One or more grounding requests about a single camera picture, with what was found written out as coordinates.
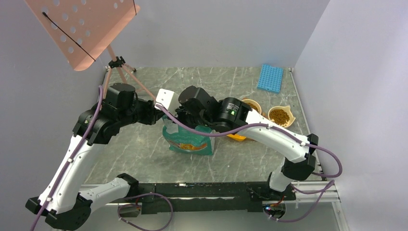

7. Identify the orange plastic scoop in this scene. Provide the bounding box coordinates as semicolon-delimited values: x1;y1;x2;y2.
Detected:
227;134;247;141

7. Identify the cream pet bowl right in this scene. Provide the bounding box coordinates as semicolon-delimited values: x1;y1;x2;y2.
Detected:
267;105;296;128

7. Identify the cream pet bowl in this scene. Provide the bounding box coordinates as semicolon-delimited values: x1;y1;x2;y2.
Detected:
267;105;296;128
242;98;262;114

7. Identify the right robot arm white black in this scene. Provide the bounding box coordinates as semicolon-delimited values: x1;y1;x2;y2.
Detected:
167;86;319;200

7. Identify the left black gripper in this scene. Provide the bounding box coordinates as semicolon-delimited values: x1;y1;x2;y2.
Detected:
118;98;170;127

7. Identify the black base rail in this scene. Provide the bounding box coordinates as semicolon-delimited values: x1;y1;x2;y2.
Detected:
138;181;296;215

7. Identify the pink perforated music stand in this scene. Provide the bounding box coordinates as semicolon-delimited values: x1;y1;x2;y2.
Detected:
26;0;155;99

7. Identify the blue perforated tray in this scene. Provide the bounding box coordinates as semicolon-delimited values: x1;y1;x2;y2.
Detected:
257;64;284;94

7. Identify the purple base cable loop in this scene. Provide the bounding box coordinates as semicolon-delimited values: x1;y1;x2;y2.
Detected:
117;192;174;231

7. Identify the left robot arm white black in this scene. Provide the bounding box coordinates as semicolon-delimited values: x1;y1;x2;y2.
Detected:
26;83;164;231

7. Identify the green dog food bag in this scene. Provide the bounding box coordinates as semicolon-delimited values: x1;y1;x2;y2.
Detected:
162;115;215;155

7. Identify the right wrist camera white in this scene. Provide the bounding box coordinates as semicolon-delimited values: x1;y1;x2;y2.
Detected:
154;89;180;115

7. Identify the cream pet bowl left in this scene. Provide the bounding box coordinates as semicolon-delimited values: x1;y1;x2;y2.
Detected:
242;98;262;114

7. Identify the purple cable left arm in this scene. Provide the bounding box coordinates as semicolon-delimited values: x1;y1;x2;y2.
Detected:
30;85;104;231

